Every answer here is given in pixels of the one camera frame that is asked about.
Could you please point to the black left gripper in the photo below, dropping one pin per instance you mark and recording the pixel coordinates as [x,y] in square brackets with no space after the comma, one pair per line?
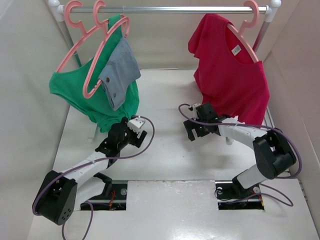
[135,140]

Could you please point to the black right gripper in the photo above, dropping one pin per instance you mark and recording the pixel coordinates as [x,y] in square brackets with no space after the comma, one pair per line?
[190,125]

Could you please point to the red t shirt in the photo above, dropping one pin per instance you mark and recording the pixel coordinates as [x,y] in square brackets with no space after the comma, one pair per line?
[226,74]

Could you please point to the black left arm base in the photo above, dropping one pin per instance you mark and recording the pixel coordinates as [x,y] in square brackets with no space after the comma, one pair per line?
[103,193]

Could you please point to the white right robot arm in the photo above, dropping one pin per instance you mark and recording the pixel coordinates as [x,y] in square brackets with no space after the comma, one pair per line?
[274,152]

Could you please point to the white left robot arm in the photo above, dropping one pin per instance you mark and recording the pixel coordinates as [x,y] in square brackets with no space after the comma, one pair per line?
[56,197]

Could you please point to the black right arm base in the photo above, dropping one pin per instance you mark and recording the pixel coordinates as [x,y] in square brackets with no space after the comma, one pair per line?
[231,195]

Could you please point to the green garment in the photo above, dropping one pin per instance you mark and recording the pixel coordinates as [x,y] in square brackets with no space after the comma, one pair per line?
[82,89]

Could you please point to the blue denim garment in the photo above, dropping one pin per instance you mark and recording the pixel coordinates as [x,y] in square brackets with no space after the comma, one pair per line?
[120,71]

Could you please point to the silver clothes rack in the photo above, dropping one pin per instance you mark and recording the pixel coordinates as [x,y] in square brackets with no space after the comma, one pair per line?
[249,34]

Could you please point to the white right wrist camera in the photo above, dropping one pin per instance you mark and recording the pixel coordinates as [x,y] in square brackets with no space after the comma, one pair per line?
[193,109]

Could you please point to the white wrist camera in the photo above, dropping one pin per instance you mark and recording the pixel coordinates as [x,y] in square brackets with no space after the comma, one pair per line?
[193,109]
[136,124]

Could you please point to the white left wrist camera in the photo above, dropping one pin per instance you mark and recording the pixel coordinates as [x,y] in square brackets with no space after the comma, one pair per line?
[136,124]

